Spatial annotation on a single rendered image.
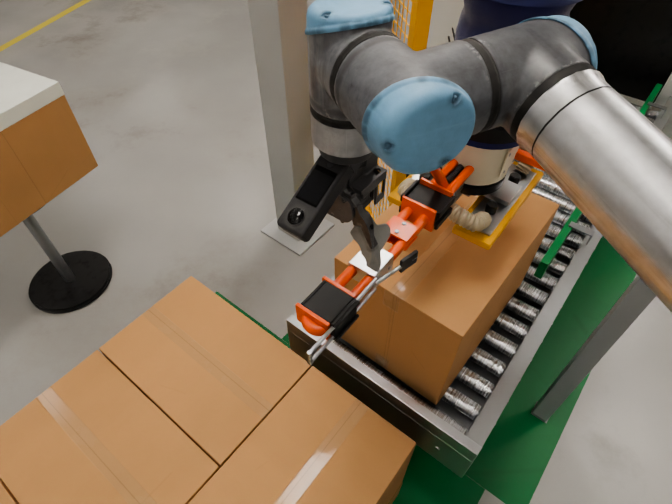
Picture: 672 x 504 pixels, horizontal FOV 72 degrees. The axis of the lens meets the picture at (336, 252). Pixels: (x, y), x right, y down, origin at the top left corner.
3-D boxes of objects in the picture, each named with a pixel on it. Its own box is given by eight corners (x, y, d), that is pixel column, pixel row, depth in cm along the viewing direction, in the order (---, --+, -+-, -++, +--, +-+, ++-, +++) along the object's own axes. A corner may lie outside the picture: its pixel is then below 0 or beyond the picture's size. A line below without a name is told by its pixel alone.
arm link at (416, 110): (511, 70, 39) (432, 13, 46) (387, 108, 36) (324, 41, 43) (488, 160, 46) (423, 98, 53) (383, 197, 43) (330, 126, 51)
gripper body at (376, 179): (385, 201, 70) (393, 133, 61) (350, 233, 66) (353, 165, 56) (345, 180, 73) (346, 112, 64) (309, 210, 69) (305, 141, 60)
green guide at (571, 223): (649, 97, 257) (657, 81, 250) (669, 103, 252) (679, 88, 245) (532, 275, 174) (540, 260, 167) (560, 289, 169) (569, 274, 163)
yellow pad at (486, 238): (508, 164, 133) (513, 149, 129) (542, 177, 129) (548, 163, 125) (451, 232, 115) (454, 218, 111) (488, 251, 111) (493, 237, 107)
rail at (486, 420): (651, 126, 264) (669, 95, 250) (662, 129, 262) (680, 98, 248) (452, 459, 145) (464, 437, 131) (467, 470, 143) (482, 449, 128)
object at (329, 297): (324, 290, 90) (324, 274, 86) (355, 310, 87) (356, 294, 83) (296, 320, 86) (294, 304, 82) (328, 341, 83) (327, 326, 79)
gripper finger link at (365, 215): (385, 243, 66) (358, 190, 63) (379, 249, 65) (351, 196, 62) (363, 244, 70) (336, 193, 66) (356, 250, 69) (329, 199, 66)
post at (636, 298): (536, 401, 199) (658, 244, 124) (552, 411, 196) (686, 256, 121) (530, 413, 196) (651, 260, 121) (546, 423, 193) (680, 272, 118)
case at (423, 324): (428, 234, 189) (445, 153, 159) (520, 284, 172) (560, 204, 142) (334, 333, 158) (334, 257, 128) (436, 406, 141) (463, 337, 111)
